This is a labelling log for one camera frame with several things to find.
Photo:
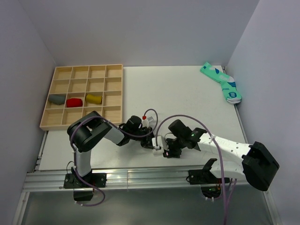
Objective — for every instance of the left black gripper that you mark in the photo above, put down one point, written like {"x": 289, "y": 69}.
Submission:
{"x": 147, "y": 143}

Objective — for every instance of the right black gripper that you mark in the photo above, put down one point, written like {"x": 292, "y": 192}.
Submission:
{"x": 169, "y": 153}

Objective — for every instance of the yellow sock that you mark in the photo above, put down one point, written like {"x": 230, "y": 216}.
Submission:
{"x": 94, "y": 99}

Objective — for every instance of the white sock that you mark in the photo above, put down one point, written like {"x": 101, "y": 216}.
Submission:
{"x": 157, "y": 153}

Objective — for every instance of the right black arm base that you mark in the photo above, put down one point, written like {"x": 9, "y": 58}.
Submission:
{"x": 202, "y": 177}

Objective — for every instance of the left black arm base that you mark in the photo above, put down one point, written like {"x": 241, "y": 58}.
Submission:
{"x": 73, "y": 182}

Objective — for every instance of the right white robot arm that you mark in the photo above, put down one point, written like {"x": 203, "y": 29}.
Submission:
{"x": 230, "y": 160}

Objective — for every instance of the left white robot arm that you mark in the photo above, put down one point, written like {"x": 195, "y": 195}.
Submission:
{"x": 88, "y": 131}

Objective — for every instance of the wooden compartment tray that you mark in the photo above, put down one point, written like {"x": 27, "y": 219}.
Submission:
{"x": 78, "y": 82}

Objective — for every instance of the rolled red sock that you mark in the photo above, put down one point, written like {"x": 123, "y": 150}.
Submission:
{"x": 74, "y": 102}

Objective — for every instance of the rolled grey sock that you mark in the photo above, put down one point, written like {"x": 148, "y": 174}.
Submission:
{"x": 57, "y": 99}

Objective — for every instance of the mint green patterned sock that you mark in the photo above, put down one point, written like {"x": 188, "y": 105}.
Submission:
{"x": 227, "y": 83}

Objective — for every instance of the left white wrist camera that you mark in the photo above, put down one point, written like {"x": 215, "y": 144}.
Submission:
{"x": 146, "y": 121}

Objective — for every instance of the aluminium rail frame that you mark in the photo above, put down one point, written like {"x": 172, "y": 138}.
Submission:
{"x": 175, "y": 92}

